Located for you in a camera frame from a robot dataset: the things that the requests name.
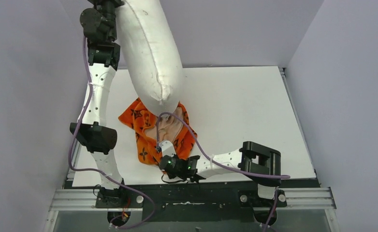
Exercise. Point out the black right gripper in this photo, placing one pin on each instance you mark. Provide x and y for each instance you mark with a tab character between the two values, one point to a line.
172	175

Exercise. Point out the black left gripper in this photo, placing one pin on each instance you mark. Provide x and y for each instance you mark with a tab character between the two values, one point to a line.
103	9

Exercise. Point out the orange patterned pillowcase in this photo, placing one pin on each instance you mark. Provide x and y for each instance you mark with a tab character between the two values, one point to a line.
147	130

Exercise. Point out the white pillow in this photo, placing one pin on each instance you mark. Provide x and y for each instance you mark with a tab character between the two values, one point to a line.
150	54

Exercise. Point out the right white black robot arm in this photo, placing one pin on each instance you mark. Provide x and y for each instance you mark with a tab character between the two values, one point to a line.
257	162

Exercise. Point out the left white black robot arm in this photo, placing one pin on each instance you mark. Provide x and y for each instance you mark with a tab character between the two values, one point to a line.
101	56

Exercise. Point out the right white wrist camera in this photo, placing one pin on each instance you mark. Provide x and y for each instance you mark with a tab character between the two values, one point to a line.
166	148

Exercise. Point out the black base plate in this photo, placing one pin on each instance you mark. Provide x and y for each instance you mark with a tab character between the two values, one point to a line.
153	193

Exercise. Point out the aluminium frame rail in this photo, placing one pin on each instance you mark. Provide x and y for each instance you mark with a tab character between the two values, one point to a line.
166	209

